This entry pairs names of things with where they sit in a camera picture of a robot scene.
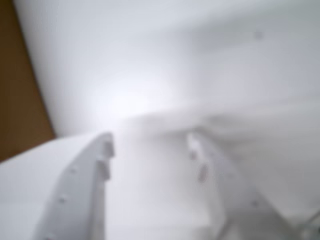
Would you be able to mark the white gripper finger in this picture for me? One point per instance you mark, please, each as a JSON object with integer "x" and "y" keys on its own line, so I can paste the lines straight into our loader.
{"x": 62, "y": 187}
{"x": 225, "y": 200}

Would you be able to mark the brown cardboard box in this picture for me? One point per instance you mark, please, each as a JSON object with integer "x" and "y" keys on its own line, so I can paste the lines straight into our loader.
{"x": 17, "y": 87}

